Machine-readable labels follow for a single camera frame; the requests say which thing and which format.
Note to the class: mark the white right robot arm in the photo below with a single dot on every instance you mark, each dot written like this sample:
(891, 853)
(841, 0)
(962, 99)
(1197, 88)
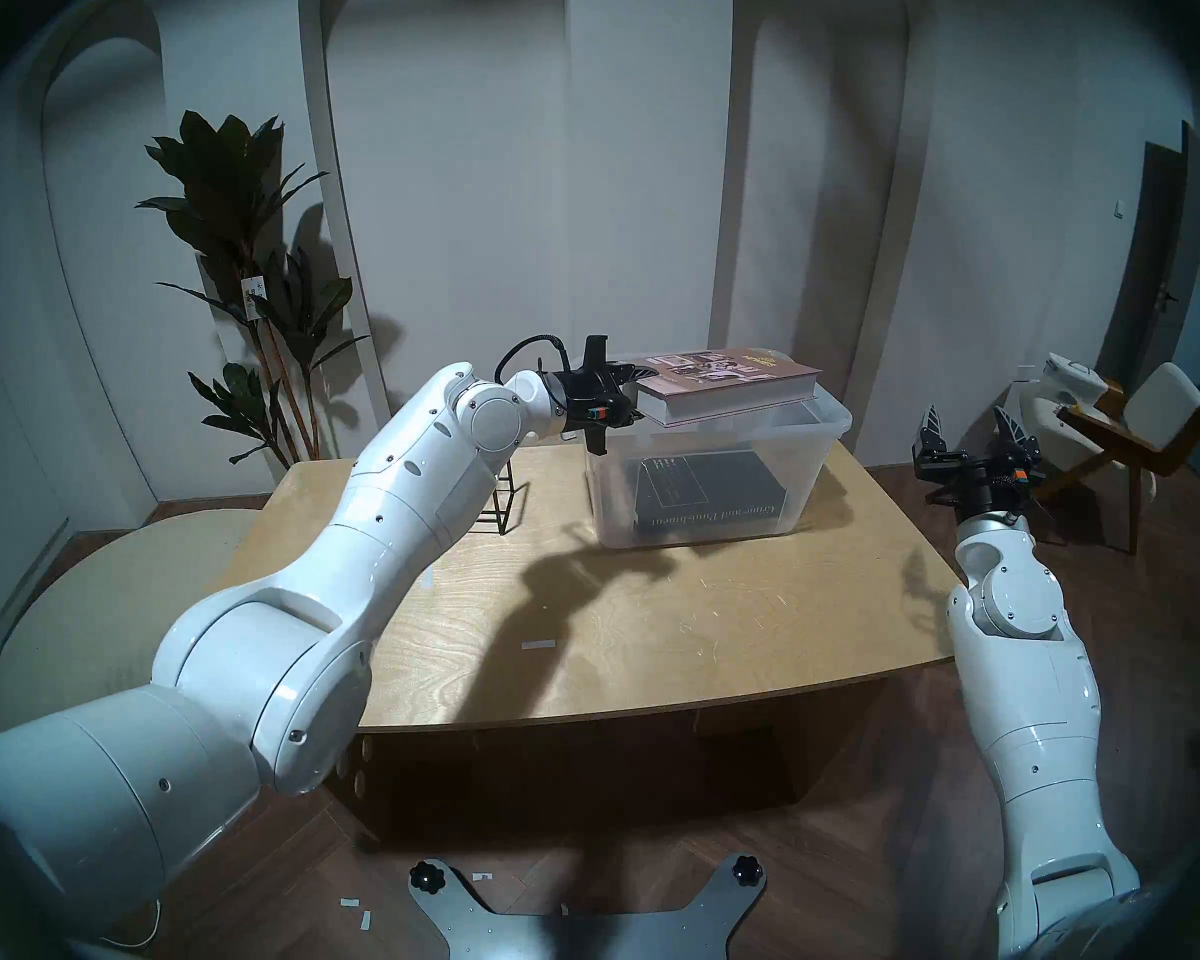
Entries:
(1030, 688)

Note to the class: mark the white book with picture cover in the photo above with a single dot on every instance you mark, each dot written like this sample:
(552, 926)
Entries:
(730, 383)

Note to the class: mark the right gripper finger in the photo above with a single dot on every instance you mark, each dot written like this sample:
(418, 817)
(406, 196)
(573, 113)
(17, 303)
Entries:
(934, 436)
(1016, 433)

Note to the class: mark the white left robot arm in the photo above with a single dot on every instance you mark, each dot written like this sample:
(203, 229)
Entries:
(290, 628)

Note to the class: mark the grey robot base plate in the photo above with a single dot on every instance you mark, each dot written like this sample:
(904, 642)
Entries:
(580, 933)

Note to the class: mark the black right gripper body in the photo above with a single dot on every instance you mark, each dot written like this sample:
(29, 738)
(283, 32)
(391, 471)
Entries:
(975, 478)

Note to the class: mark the black Crime and Punishment book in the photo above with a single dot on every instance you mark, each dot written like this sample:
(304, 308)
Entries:
(710, 493)

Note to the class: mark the white object on armchair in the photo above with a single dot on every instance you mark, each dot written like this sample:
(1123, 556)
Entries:
(1072, 378)

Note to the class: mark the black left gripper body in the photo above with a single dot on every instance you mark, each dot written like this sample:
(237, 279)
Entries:
(585, 393)

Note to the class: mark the dark door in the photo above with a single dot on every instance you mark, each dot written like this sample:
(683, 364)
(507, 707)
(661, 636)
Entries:
(1160, 268)

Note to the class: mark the black base knob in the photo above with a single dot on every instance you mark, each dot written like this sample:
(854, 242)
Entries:
(746, 870)
(426, 877)

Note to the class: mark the round beige rug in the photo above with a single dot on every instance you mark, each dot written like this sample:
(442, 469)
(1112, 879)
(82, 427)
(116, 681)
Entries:
(110, 608)

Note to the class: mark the white armchair with wooden frame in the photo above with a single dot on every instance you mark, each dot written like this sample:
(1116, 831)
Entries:
(1160, 408)

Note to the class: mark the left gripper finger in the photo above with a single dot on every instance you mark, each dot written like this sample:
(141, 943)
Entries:
(627, 416)
(635, 371)

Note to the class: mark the tall green potted plant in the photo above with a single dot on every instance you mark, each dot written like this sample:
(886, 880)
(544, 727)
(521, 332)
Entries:
(240, 198)

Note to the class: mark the clear plastic storage box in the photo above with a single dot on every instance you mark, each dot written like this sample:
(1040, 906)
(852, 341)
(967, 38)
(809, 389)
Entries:
(810, 458)

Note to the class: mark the white tag on plant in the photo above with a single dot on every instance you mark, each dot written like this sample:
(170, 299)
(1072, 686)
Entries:
(255, 293)

